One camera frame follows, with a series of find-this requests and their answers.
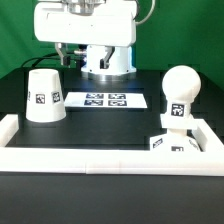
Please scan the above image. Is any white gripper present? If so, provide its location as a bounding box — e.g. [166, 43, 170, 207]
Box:
[34, 0, 137, 69]

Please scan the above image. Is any white lamp shade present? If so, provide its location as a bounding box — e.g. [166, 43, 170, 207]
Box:
[26, 69, 66, 123]

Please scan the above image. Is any white lamp bulb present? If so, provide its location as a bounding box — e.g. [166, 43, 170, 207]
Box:
[162, 65, 201, 118]

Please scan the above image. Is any white lamp base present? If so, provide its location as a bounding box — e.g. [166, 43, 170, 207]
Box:
[149, 114, 200, 152]

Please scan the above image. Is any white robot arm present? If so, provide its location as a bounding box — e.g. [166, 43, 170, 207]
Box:
[34, 0, 145, 81]

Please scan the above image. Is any white marker sheet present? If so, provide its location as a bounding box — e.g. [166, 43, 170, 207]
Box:
[65, 92, 147, 109]

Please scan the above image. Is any white U-shaped fence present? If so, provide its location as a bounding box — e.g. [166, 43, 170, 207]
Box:
[0, 114, 224, 176]

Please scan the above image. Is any black cable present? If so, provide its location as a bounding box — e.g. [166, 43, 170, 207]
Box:
[20, 50, 84, 69]

